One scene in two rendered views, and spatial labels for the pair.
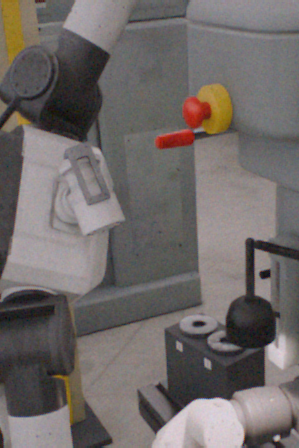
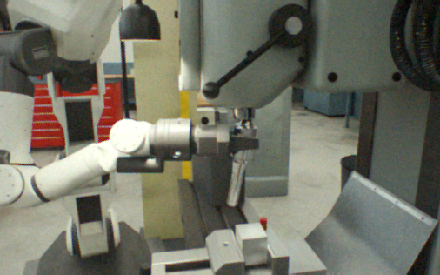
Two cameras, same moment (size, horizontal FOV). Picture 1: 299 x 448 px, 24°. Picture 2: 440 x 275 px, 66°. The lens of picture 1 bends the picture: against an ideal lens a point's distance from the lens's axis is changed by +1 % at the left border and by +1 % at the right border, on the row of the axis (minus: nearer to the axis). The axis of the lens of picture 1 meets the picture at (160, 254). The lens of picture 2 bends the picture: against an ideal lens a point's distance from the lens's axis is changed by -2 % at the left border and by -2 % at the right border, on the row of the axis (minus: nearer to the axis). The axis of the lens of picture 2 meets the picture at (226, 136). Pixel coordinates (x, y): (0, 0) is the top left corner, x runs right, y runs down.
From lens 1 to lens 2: 77 cm
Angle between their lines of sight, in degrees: 17
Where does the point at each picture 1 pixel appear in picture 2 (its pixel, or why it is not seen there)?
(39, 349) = (5, 44)
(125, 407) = not seen: hidden behind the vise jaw
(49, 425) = (2, 100)
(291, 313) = (187, 39)
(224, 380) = (210, 163)
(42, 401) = (1, 82)
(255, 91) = not seen: outside the picture
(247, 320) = (126, 14)
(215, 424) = (121, 124)
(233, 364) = not seen: hidden behind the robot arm
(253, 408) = (161, 125)
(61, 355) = (16, 49)
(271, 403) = (176, 124)
